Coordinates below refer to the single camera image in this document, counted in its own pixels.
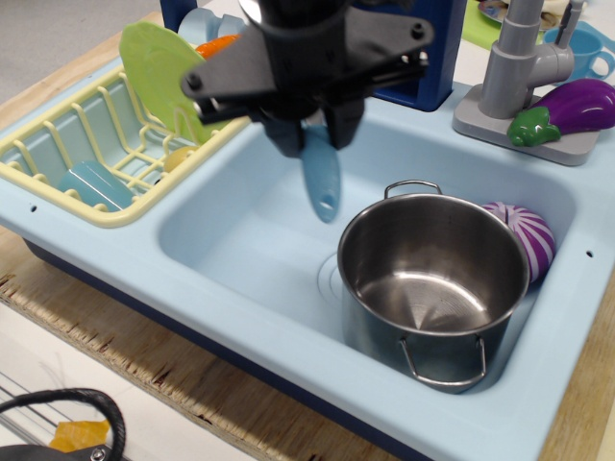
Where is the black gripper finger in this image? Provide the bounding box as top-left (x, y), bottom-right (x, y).
top-left (261, 113), bottom-right (305, 158)
top-left (324, 98), bottom-right (365, 150)

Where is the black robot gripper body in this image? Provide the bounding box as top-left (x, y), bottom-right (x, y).
top-left (182, 1), bottom-right (434, 123)

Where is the white spoon blue handle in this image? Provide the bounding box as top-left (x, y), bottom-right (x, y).
top-left (300, 125), bottom-right (341, 224)

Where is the stainless steel pot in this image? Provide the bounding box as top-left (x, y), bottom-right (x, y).
top-left (337, 180), bottom-right (529, 394)

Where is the dark blue plastic box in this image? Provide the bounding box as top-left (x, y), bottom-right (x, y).
top-left (160, 0), bottom-right (466, 111)

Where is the orange toy vegetable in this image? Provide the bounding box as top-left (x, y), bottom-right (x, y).
top-left (195, 34), bottom-right (241, 60)

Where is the light blue toy sink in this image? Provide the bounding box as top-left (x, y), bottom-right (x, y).
top-left (1, 84), bottom-right (614, 460)

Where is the light green plastic plate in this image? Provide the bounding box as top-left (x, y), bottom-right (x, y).
top-left (119, 21), bottom-right (227, 145)

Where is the green plastic board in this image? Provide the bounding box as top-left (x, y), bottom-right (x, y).
top-left (462, 0), bottom-right (567, 50)

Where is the grey toy faucet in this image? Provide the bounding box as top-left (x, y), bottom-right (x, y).
top-left (453, 0), bottom-right (599, 166)

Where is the light blue plastic cup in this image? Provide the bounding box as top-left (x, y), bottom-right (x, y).
top-left (58, 160), bottom-right (134, 212)

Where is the cream yellow dish rack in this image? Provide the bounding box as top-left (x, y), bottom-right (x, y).
top-left (1, 63), bottom-right (248, 228)

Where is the purple striped toy onion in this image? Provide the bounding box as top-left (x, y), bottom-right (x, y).
top-left (482, 202), bottom-right (555, 283)

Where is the purple toy eggplant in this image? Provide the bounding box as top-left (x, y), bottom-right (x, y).
top-left (506, 78), bottom-right (614, 147)

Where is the yellow masking tape piece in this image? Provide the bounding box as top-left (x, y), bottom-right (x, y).
top-left (48, 420), bottom-right (111, 453)

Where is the dark grey device base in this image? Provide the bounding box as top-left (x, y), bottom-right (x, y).
top-left (1, 445), bottom-right (124, 461)

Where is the black braided cable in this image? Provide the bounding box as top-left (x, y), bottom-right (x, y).
top-left (0, 387), bottom-right (127, 461)

